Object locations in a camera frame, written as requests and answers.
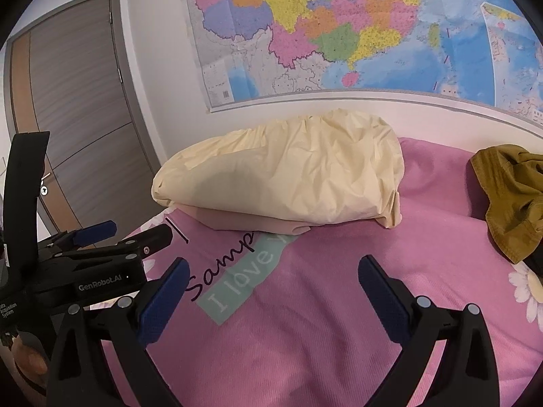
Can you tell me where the black garment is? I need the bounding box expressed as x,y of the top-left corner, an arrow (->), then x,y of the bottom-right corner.
524,256 -> 543,283

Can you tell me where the olive green garment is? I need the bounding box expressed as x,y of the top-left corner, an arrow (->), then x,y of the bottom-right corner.
467,145 -> 543,264

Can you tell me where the grey brown wooden door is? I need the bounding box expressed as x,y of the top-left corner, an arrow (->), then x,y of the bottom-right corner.
6,0 -> 164,232

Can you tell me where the cream jacket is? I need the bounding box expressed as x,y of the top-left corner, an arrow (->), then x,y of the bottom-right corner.
152,108 -> 403,230

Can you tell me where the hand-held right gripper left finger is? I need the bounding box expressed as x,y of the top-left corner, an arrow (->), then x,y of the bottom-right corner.
46,258 -> 191,407

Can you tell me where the pink floral bed sheet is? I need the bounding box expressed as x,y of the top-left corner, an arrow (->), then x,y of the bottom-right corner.
97,136 -> 543,407

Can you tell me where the colourful wall map poster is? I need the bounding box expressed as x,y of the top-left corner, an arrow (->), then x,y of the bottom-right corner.
182,0 -> 543,125

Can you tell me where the folded peach garment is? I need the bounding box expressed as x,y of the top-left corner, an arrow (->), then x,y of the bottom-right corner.
176,203 -> 310,236

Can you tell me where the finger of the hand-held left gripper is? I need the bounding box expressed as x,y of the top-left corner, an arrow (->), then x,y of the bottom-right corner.
57,225 -> 172,259
38,220 -> 118,253

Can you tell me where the person's left hand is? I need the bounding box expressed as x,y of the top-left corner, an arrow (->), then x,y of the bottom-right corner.
13,337 -> 48,376

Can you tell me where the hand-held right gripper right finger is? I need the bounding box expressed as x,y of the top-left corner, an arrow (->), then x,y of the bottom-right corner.
357,255 -> 499,407

